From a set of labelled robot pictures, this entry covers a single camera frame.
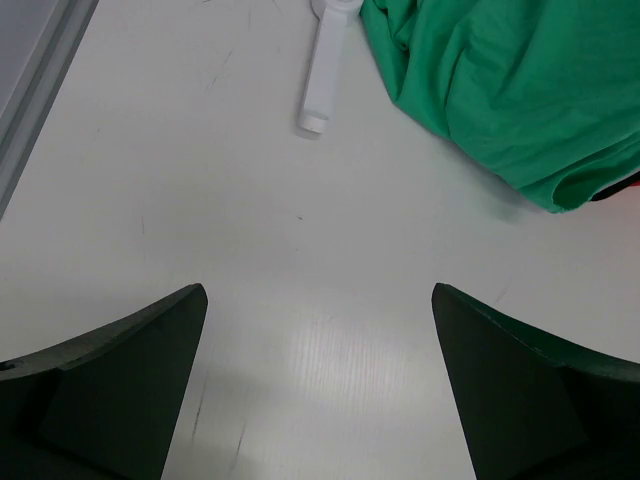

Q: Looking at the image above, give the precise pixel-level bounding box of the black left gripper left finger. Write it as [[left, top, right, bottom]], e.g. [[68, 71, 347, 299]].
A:
[[1, 284, 208, 479]]

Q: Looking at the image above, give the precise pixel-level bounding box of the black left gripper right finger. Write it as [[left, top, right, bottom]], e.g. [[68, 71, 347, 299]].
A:
[[431, 283, 639, 479]]

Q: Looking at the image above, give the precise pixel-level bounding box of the green tank top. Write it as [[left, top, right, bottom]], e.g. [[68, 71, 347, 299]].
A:
[[361, 1, 639, 213]]

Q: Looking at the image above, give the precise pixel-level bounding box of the black tank top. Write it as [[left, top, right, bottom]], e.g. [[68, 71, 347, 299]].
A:
[[591, 180, 633, 202]]

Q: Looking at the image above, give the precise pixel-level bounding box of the white clothes rack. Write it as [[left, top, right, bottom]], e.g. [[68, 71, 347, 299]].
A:
[[298, 0, 363, 134]]

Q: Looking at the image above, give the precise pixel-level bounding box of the aluminium frame post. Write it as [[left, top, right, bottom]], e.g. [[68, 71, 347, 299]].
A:
[[1, 1, 98, 211]]

